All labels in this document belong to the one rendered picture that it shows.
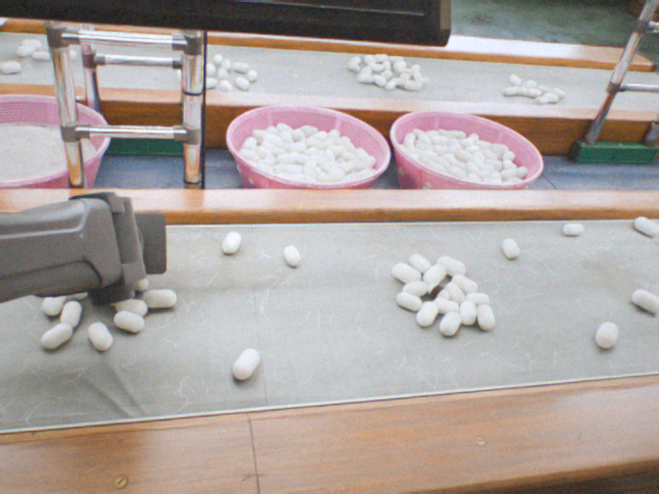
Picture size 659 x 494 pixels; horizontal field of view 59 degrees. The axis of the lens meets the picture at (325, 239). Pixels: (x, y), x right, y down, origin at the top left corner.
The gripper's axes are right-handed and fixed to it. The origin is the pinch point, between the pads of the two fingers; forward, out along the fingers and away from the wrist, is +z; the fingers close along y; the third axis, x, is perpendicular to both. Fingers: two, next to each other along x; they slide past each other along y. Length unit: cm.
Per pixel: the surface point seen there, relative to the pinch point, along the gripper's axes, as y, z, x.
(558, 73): -103, 53, -43
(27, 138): 15.1, 25.8, -17.4
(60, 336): 5.3, -10.3, 9.1
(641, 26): -90, 13, -39
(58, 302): 6.0, -6.8, 5.9
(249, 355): -12.9, -14.6, 11.5
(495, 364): -40.2, -15.5, 14.3
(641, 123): -104, 28, -25
